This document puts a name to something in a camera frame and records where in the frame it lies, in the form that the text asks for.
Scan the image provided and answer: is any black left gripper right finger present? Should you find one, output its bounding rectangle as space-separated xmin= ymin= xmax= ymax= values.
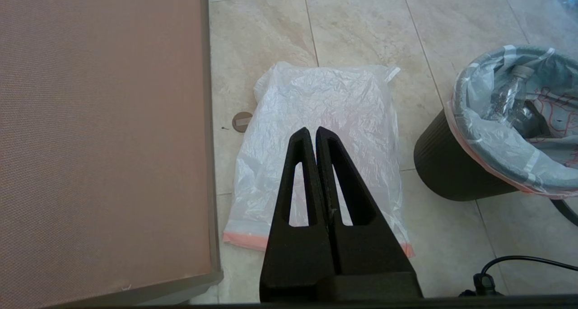
xmin=316 ymin=126 xmax=417 ymax=276

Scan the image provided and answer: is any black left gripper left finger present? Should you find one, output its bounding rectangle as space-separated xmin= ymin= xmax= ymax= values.
xmin=260 ymin=127 xmax=337 ymax=303

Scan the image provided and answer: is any white red-printed bin liner bag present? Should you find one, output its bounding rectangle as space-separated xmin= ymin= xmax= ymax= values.
xmin=223 ymin=61 xmax=415 ymax=258

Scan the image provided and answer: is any white red plastic bag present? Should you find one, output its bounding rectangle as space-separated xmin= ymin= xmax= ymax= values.
xmin=445 ymin=45 xmax=578 ymax=199

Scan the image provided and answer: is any black round trash bin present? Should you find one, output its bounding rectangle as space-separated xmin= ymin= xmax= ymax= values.
xmin=413 ymin=108 xmax=520 ymax=202

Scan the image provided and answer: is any round metal floor plug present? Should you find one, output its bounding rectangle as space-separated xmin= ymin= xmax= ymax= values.
xmin=232 ymin=112 xmax=253 ymax=133

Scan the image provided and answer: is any crushed clear plastic bottle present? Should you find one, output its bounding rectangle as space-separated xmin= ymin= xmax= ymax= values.
xmin=485 ymin=65 xmax=536 ymax=126

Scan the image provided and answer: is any thin black cable with plug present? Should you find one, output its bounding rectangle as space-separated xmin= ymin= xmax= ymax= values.
xmin=461 ymin=256 xmax=578 ymax=297

